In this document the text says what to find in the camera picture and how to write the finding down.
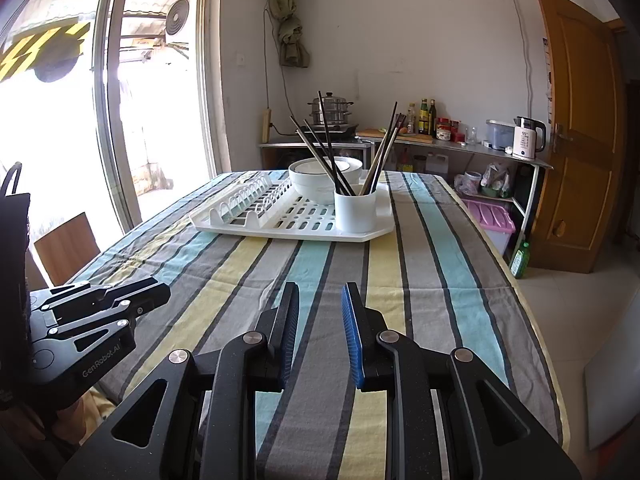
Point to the wooden chair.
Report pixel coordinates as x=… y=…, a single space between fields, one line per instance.
x=65 y=250

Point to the white plastic jug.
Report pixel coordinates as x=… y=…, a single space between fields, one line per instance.
x=440 y=163

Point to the person's left hand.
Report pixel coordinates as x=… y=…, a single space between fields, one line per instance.
x=65 y=422

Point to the dark glass bottle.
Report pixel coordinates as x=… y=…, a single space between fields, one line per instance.
x=433 y=117

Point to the hanging green cloth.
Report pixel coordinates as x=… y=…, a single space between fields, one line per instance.
x=290 y=40

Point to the white wall switch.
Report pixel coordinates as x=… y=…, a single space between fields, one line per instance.
x=242 y=59

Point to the pink storage box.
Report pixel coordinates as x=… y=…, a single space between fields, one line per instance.
x=487 y=220

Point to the steel stove stand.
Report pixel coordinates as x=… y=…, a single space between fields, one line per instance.
x=280 y=145

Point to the white electric kettle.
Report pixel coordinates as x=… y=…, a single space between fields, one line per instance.
x=525 y=140

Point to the clear plastic container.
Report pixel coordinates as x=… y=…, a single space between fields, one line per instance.
x=500 y=135

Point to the white dish drying rack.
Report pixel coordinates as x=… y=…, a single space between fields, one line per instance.
x=290 y=220

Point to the wooden cutting board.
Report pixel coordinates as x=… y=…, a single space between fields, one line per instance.
x=370 y=133

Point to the outdoor air conditioner unit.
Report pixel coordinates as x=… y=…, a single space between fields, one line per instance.
x=177 y=17

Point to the green plastic bottle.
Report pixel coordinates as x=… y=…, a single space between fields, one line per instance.
x=520 y=260

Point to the white bowl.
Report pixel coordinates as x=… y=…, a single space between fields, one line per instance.
x=310 y=185
x=356 y=172

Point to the red lid jar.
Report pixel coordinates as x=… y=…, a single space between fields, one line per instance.
x=443 y=130

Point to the yellow and black sign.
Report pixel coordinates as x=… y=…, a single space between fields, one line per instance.
x=45 y=55

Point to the small sauce bottle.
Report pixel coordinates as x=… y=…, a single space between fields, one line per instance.
x=411 y=119

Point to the steel steamer pot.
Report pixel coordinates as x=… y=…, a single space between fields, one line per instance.
x=340 y=110

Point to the wooden door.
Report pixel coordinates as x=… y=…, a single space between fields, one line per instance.
x=575 y=135

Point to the striped tablecloth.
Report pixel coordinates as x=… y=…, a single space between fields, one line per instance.
x=450 y=285

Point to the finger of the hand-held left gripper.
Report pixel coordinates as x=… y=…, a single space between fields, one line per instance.
x=80 y=295
x=150 y=297

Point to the black gas stove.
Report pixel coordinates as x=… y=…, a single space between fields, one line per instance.
x=345 y=128

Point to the clear drinking glass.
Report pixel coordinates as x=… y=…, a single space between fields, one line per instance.
x=471 y=136

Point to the white cup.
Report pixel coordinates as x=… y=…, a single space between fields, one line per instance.
x=355 y=210

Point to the sliding glass door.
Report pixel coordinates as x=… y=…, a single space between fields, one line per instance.
x=207 y=85

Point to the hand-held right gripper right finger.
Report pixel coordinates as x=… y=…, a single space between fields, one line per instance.
x=350 y=335

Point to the white plastic bag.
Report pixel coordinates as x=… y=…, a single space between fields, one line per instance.
x=467 y=183

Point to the leaning wooden board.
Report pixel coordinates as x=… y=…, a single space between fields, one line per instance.
x=267 y=125

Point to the steel kitchen counter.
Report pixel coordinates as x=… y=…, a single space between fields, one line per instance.
x=475 y=147

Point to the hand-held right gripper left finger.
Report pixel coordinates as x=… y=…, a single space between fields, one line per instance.
x=290 y=330

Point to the yellow label bottle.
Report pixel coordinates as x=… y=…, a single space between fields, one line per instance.
x=424 y=117

